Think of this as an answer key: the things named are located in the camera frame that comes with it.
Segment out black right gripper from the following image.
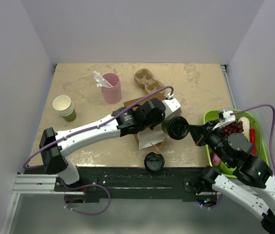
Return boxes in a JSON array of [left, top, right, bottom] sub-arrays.
[[186, 118, 233, 166]]

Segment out wrapped white straws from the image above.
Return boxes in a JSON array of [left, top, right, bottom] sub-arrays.
[[93, 71, 113, 88]]

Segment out black table front rail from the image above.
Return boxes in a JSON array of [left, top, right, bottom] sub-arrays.
[[25, 166, 226, 203]]

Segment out red grape bunch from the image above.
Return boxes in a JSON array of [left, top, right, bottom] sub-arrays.
[[222, 121, 244, 137]]

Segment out red chili pepper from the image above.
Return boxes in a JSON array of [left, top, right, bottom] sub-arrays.
[[249, 128, 256, 155]]

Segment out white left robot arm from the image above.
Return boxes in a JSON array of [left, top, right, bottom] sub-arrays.
[[39, 98, 167, 191]]

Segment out pink cylindrical container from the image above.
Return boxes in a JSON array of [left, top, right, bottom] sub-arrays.
[[101, 73, 122, 104]]

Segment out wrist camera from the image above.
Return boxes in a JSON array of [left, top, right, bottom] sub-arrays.
[[162, 98, 181, 117], [213, 109, 236, 130]]

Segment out stack of black cup lids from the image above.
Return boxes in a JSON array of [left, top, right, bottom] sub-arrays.
[[144, 152, 165, 172]]

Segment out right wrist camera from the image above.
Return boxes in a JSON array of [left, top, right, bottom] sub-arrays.
[[213, 109, 236, 130]]

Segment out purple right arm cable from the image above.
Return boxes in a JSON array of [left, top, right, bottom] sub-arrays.
[[230, 104, 275, 208]]

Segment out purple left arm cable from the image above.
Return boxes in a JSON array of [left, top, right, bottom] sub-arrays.
[[22, 85, 175, 170]]

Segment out purple onion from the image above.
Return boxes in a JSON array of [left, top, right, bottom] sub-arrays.
[[210, 152, 221, 167]]

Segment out green paper coffee cup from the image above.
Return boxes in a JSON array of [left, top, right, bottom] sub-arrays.
[[161, 117, 173, 135]]

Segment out white radish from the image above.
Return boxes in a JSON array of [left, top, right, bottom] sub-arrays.
[[239, 117, 250, 134]]

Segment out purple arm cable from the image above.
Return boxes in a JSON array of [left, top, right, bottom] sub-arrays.
[[22, 85, 175, 170], [230, 104, 275, 208]]

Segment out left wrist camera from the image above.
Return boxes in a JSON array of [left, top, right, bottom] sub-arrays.
[[162, 98, 181, 117]]

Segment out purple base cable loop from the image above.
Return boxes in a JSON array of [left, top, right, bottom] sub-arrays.
[[63, 183, 114, 215]]

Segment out green plastic basket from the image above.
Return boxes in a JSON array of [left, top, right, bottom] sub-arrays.
[[203, 110, 270, 178]]

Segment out brown paper bag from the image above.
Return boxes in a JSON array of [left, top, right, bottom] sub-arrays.
[[123, 97, 183, 156]]

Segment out black cup lid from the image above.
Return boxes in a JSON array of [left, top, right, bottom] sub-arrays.
[[167, 116, 188, 140]]

